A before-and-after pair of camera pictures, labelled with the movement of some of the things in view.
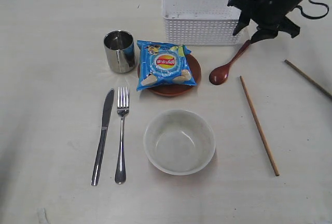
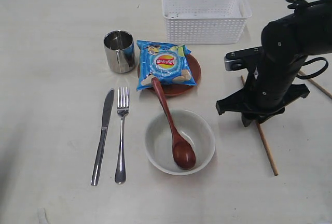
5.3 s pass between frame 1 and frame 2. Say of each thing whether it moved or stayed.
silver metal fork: stayed
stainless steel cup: stayed
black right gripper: moved
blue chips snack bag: stayed
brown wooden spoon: moved
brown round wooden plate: moved
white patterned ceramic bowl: stayed
